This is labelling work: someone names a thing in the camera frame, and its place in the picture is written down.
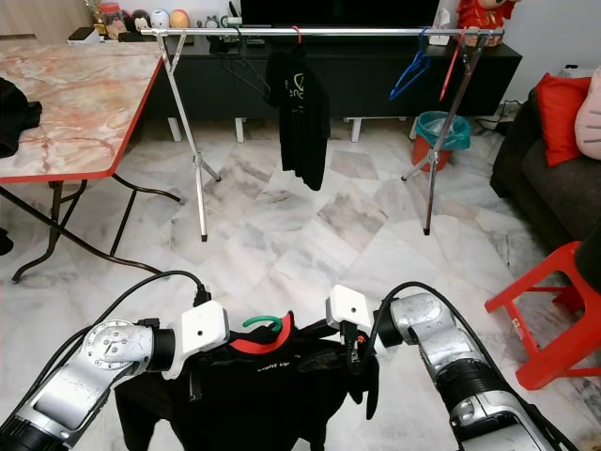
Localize green wire hanger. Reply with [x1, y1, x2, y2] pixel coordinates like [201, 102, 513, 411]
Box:
[241, 315, 285, 332]

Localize blue plastic hanger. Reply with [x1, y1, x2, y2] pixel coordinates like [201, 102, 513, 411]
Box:
[390, 30, 431, 101]

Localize red plastic stool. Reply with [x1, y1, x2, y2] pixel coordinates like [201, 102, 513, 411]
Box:
[485, 241, 601, 391]

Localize red bin teal bag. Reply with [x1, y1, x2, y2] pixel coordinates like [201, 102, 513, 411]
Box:
[411, 111, 472, 172]

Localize black T-shirt green logo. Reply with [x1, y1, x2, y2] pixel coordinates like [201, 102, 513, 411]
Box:
[265, 45, 332, 192]

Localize dark grey sofa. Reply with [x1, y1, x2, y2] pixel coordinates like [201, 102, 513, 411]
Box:
[491, 89, 601, 283]

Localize red cushion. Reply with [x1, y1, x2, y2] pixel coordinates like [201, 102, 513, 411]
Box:
[535, 73, 594, 167]

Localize silver metal clothes rack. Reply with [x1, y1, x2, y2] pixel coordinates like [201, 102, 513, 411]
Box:
[141, 25, 505, 243]

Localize white pink tissue box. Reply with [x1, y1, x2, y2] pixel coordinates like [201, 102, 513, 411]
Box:
[432, 9, 462, 47]

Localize black television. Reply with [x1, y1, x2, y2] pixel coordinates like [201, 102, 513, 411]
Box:
[239, 0, 442, 27]

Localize red-robed fortune doll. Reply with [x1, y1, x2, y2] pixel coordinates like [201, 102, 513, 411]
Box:
[457, 0, 523, 33]

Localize light wooden cabinet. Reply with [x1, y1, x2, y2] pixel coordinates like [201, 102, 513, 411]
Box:
[0, 0, 91, 43]

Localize red-capped figurine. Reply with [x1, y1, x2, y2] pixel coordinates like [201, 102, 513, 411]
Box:
[105, 5, 132, 40]

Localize white box black lid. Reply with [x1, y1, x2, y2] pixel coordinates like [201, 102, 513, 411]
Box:
[68, 26, 102, 44]

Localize gold blue trophy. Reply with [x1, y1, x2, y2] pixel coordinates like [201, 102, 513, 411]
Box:
[89, 0, 111, 37]

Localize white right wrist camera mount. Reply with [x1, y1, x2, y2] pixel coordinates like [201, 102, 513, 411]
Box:
[327, 285, 378, 353]

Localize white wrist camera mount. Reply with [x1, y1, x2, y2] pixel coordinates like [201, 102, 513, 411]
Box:
[327, 285, 378, 353]
[162, 301, 232, 380]

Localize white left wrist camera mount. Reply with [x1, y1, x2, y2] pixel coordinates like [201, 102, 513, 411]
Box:
[162, 301, 232, 380]

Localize black wire hanger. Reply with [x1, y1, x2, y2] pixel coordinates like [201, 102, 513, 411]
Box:
[221, 30, 274, 102]

